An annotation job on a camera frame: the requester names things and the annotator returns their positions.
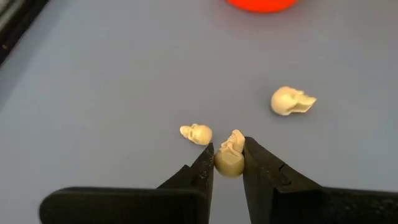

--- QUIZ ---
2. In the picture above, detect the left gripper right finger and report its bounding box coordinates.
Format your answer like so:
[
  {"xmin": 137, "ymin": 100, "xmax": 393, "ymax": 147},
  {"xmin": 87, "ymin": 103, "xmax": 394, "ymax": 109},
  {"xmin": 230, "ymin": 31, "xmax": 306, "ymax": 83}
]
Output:
[{"xmin": 242, "ymin": 136, "xmax": 398, "ymax": 224}]

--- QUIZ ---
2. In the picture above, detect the orange round plastic bowl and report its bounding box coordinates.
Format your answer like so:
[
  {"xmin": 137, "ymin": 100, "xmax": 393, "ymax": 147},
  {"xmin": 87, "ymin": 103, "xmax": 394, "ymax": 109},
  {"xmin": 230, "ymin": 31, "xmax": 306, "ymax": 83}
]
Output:
[{"xmin": 225, "ymin": 0, "xmax": 299, "ymax": 14}]

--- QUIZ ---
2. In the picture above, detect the cream plastic skull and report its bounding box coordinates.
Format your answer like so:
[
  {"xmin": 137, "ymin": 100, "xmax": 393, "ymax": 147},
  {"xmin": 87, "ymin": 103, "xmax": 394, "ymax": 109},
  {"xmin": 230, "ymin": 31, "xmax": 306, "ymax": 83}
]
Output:
[
  {"xmin": 179, "ymin": 123, "xmax": 214, "ymax": 146},
  {"xmin": 213, "ymin": 129, "xmax": 246, "ymax": 179},
  {"xmin": 270, "ymin": 86, "xmax": 317, "ymax": 116}
]

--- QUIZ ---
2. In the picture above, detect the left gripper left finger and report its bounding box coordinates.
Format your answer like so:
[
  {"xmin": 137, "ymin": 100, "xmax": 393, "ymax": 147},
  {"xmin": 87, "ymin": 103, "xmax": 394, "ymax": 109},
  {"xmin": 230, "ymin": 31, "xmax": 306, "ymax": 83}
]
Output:
[{"xmin": 39, "ymin": 142, "xmax": 215, "ymax": 224}]

